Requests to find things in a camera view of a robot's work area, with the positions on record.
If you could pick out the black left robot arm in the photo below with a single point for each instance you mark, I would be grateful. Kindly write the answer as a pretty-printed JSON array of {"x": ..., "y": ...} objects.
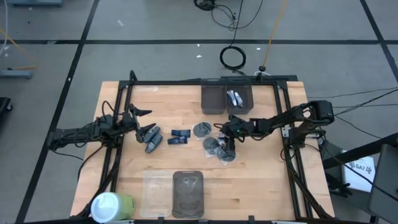
[{"x": 68, "y": 135}]

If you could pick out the dark shave cream tube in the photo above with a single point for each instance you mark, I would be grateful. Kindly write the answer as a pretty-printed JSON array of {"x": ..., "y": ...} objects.
[{"x": 181, "y": 133}]

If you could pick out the small dark blue packets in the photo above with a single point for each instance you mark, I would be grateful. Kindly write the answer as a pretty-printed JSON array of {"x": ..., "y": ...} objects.
[{"x": 178, "y": 140}]

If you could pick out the green wipes canister white lid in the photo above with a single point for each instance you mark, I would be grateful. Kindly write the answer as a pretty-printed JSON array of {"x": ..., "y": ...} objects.
[{"x": 112, "y": 207}]

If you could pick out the grey blue cart base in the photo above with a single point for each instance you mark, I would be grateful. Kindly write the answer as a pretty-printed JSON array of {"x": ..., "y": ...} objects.
[
  {"x": 34, "y": 2},
  {"x": 15, "y": 74}
]

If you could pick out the dark grey chair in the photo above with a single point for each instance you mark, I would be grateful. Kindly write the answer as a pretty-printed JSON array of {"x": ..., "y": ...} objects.
[{"x": 385, "y": 183}]

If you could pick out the grey round bagged parts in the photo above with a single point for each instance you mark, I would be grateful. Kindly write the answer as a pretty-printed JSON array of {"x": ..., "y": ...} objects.
[{"x": 211, "y": 145}]

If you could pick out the white printed cardboard box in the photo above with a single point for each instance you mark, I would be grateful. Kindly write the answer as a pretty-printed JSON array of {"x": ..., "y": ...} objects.
[{"x": 357, "y": 169}]

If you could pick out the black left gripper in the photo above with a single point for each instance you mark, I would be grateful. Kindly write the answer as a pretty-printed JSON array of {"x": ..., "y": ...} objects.
[{"x": 129, "y": 122}]

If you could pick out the clear plastic tray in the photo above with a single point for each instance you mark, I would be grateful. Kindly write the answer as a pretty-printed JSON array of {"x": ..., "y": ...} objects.
[{"x": 157, "y": 193}]

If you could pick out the grey plastic bin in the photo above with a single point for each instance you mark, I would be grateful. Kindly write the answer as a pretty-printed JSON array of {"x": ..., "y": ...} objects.
[
  {"x": 247, "y": 99},
  {"x": 213, "y": 99}
]

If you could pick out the white toothpaste tube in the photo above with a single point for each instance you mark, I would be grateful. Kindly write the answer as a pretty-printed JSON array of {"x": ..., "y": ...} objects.
[{"x": 238, "y": 99}]

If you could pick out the grey plastic tray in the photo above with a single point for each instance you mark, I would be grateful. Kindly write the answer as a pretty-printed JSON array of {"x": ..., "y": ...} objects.
[{"x": 188, "y": 194}]

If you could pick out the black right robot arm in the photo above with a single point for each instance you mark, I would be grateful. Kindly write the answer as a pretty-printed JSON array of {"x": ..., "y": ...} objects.
[{"x": 280, "y": 119}]

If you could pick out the black slanted support pole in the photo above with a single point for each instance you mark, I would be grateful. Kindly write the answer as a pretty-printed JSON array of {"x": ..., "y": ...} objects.
[{"x": 357, "y": 152}]

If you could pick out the grey blue deodorant stick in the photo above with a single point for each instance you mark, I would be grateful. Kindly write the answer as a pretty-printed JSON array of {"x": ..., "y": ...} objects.
[
  {"x": 152, "y": 133},
  {"x": 154, "y": 143}
]

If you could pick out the black caster foot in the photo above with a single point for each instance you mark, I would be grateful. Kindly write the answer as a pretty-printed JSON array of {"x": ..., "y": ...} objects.
[{"x": 4, "y": 105}]

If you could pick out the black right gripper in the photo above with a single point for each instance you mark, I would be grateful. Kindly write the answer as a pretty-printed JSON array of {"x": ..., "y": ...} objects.
[{"x": 236, "y": 127}]

